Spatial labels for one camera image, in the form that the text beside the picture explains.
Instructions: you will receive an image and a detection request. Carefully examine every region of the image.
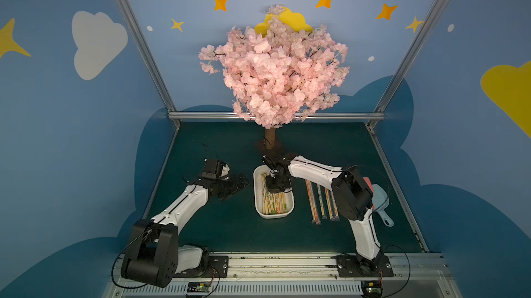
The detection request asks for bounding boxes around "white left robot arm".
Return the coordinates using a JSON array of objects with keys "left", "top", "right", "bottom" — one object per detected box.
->
[{"left": 120, "top": 158, "right": 250, "bottom": 290}]

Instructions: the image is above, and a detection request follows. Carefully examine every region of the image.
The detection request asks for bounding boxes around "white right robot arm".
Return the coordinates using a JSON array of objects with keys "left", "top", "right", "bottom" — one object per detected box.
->
[{"left": 263, "top": 155, "right": 383, "bottom": 264}]

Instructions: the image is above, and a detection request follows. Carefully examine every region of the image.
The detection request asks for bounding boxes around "wrapped chopsticks panda print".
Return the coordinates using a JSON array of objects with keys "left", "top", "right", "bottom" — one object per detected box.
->
[{"left": 261, "top": 172, "right": 270, "bottom": 215}]

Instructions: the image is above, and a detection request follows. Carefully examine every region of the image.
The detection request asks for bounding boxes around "white plastic storage box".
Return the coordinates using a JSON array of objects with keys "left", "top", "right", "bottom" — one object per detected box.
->
[{"left": 253, "top": 165, "right": 295, "bottom": 219}]

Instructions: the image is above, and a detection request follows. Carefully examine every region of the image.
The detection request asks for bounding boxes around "red small brush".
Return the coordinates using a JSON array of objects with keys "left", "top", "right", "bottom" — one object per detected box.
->
[{"left": 364, "top": 177, "right": 374, "bottom": 192}]

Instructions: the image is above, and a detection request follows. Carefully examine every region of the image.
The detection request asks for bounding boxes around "light blue dustpan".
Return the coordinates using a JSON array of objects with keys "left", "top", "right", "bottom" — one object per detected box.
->
[{"left": 372, "top": 184, "right": 394, "bottom": 227}]

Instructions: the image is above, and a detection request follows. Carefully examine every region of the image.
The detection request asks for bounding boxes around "pink cherry blossom tree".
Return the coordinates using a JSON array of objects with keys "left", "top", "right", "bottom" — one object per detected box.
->
[{"left": 199, "top": 5, "right": 350, "bottom": 145}]

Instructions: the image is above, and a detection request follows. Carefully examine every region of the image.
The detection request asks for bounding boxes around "left green circuit board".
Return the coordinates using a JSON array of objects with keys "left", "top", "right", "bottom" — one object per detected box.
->
[{"left": 186, "top": 282, "right": 212, "bottom": 295}]

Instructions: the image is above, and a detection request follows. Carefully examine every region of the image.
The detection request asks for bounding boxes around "right black controller board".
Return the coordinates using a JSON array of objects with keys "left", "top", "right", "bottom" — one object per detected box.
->
[{"left": 361, "top": 281, "right": 383, "bottom": 298}]

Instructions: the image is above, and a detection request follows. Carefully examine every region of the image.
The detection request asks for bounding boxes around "left floor edge rail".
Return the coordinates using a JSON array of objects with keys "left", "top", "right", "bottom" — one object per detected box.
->
[{"left": 142, "top": 125, "right": 180, "bottom": 219}]

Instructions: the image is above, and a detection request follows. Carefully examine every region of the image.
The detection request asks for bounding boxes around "floor edge rail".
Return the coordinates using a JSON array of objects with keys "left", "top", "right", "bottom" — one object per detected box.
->
[
  {"left": 365, "top": 123, "right": 430, "bottom": 252},
  {"left": 142, "top": 125, "right": 180, "bottom": 219}
]

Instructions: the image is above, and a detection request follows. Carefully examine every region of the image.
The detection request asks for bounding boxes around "horizontal aluminium back rail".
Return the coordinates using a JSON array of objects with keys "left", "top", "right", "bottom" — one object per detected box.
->
[{"left": 167, "top": 111, "right": 385, "bottom": 121}]

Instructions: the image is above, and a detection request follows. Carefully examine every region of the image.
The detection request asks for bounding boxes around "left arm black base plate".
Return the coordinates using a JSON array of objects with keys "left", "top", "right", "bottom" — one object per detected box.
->
[{"left": 174, "top": 255, "right": 229, "bottom": 278}]

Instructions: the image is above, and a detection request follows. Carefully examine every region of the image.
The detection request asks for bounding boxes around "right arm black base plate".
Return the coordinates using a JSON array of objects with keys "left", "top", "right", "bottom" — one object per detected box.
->
[{"left": 334, "top": 252, "right": 394, "bottom": 278}]

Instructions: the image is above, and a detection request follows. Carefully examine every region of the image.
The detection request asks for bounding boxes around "right floor edge rail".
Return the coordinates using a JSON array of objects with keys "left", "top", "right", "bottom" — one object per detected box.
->
[{"left": 365, "top": 123, "right": 430, "bottom": 252}]

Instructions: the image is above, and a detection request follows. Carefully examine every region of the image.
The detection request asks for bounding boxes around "front aluminium mounting rail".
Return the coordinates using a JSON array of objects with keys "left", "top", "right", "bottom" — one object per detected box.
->
[{"left": 103, "top": 252, "right": 461, "bottom": 297}]

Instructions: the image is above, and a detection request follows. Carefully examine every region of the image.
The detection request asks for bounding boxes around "left aluminium corner post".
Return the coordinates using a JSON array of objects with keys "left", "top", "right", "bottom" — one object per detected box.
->
[{"left": 115, "top": 0, "right": 176, "bottom": 118}]

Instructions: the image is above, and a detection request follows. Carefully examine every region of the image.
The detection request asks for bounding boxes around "aluminium corner post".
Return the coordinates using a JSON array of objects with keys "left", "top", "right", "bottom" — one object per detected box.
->
[
  {"left": 368, "top": 0, "right": 450, "bottom": 131},
  {"left": 115, "top": 0, "right": 176, "bottom": 118}
]

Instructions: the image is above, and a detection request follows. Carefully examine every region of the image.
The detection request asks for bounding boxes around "right aluminium corner post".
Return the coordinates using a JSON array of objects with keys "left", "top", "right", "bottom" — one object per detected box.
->
[{"left": 368, "top": 0, "right": 450, "bottom": 131}]

